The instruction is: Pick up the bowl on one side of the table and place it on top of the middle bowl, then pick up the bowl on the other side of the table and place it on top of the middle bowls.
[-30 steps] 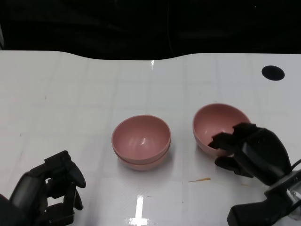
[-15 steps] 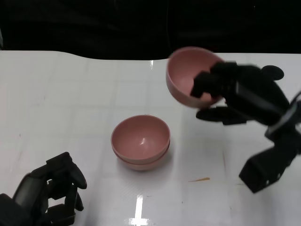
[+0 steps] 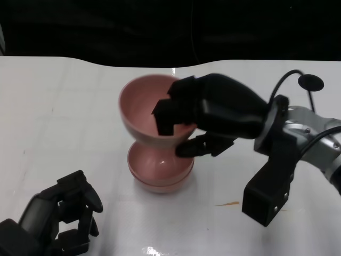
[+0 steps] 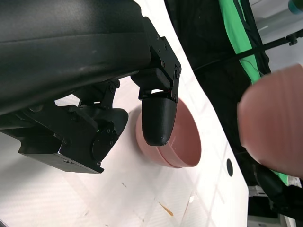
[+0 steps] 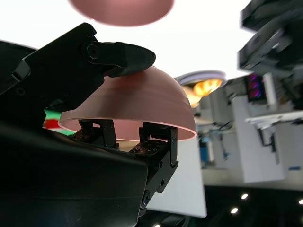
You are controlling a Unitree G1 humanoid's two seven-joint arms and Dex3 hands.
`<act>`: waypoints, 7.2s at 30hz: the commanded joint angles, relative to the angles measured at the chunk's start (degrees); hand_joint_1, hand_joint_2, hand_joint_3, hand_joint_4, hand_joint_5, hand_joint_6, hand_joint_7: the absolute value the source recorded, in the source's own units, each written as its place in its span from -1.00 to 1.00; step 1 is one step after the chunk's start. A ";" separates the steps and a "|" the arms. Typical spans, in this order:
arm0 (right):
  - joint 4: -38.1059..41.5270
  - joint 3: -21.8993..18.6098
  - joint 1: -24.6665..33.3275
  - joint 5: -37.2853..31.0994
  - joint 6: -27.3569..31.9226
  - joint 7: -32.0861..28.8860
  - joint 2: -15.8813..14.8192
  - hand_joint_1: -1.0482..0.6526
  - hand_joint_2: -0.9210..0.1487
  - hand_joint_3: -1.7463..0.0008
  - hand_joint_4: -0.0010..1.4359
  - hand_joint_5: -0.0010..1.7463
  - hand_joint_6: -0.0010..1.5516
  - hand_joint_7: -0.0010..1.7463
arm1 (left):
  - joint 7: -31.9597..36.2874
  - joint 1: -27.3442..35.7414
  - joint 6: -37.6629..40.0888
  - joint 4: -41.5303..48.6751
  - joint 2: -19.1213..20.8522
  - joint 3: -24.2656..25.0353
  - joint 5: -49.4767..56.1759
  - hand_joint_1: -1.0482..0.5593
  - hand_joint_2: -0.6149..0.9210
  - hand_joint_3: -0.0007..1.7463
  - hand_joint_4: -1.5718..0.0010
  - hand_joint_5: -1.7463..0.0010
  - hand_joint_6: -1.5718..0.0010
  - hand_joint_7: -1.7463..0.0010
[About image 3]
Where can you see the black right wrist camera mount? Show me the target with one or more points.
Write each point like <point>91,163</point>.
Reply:
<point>269,181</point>

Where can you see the pink bowl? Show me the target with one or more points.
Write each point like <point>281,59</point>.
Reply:
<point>160,188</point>
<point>138,106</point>
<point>154,165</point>

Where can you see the green covered table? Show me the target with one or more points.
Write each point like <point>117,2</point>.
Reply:
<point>106,26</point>

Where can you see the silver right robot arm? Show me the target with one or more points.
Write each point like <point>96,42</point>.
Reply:
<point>314,133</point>

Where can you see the thin orange scrap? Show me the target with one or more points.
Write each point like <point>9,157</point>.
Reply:
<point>226,204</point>

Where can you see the black round table grommet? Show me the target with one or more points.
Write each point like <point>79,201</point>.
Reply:
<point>311,82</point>

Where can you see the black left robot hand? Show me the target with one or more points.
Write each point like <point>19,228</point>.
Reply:
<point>34,213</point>

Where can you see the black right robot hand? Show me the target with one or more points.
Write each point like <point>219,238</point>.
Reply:
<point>226,106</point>

